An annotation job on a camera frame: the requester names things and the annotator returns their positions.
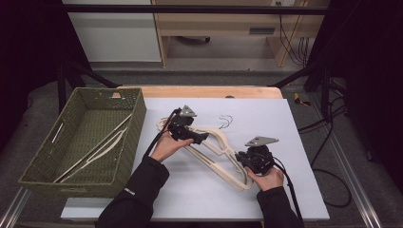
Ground right hand-held gripper cable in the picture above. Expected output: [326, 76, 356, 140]
[272, 156, 304, 222]

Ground white power strip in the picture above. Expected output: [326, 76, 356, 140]
[270, 0, 297, 8]

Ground left hand-held gripper cable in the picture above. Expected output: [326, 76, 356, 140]
[144, 107, 182, 158]

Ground person's right hand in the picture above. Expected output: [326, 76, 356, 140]
[245, 165, 285, 192]

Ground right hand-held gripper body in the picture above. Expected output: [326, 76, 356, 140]
[242, 136, 280, 176]

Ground beige plastic clothes hanger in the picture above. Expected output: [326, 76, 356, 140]
[156, 114, 242, 160]
[52, 113, 133, 184]

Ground yellow and black tool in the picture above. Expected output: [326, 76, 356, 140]
[293, 92, 312, 107]

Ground hand-held gripper cable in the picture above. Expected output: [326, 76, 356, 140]
[144, 107, 182, 158]
[272, 156, 304, 222]

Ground beige wooden desk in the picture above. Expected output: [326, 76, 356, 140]
[151, 0, 331, 68]

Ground white cabinet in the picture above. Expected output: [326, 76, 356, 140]
[61, 0, 163, 64]

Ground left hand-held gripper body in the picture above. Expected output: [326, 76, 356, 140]
[167, 104, 198, 143]

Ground wooden clothes hanger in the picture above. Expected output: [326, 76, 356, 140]
[183, 114, 255, 192]

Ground black floor cables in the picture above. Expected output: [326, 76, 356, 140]
[297, 79, 354, 209]

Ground black curtain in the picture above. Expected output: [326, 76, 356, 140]
[0, 0, 93, 153]
[303, 0, 403, 184]

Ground green woven basket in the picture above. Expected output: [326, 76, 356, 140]
[18, 86, 147, 199]

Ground white board sheet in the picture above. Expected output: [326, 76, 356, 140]
[60, 97, 331, 222]

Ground black horizontal frame bar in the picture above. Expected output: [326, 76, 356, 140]
[63, 3, 329, 16]

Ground wooden table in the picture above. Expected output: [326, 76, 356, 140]
[117, 85, 283, 100]

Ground aluminium rail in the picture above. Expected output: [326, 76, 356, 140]
[0, 186, 31, 228]
[308, 94, 385, 228]

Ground black metal stand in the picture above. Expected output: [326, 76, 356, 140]
[269, 61, 333, 119]
[56, 60, 120, 114]

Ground person's left hand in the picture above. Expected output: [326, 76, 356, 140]
[151, 129, 195, 164]

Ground bundle of black desk cables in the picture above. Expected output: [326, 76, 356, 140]
[277, 1, 311, 67]

